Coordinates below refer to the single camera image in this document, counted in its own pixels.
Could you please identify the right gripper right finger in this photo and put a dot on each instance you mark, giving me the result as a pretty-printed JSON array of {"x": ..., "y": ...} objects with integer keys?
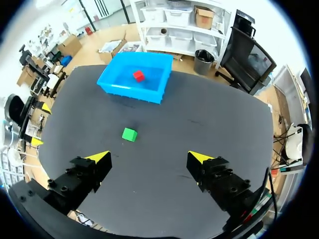
[{"x": 219, "y": 176}]

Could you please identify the blue plastic bin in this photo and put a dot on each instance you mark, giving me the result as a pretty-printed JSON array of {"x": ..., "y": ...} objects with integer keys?
[{"x": 135, "y": 74}]

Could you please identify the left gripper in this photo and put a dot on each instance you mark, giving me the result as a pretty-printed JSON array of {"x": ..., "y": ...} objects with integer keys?
[{"x": 17, "y": 109}]

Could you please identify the green cube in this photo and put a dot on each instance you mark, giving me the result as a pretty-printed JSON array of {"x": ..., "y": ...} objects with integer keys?
[{"x": 129, "y": 134}]

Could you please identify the red cube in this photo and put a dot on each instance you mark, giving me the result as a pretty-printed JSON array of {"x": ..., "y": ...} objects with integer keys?
[{"x": 138, "y": 76}]

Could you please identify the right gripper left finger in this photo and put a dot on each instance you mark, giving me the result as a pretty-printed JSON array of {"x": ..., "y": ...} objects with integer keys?
[{"x": 82, "y": 174}]

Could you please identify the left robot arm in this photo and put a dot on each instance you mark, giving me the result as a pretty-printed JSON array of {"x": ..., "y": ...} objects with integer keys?
[{"x": 8, "y": 135}]

